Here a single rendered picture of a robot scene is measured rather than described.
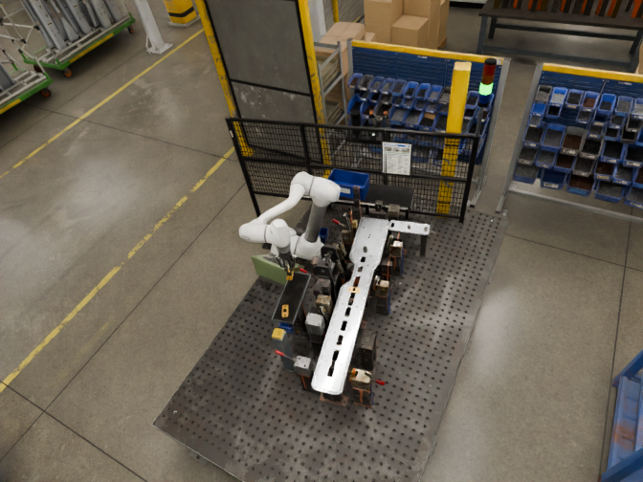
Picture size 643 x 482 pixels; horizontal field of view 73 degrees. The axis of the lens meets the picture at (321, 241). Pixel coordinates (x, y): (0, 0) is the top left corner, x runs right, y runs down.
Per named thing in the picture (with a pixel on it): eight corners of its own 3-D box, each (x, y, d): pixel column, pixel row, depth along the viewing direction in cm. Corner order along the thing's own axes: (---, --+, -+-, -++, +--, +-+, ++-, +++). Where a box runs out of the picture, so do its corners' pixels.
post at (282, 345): (294, 373, 288) (281, 341, 254) (283, 370, 290) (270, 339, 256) (298, 362, 292) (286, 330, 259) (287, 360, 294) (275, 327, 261)
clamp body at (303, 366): (316, 395, 276) (308, 371, 249) (299, 391, 279) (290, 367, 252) (321, 381, 282) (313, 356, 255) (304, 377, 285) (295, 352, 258)
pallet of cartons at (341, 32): (377, 136, 557) (375, 57, 478) (320, 126, 585) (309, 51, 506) (405, 86, 625) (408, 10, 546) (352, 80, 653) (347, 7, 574)
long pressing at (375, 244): (345, 398, 244) (344, 397, 243) (307, 388, 250) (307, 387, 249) (390, 220, 327) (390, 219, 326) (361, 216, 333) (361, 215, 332)
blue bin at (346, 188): (364, 201, 338) (363, 188, 328) (327, 193, 348) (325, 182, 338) (370, 186, 347) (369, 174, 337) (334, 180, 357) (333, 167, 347)
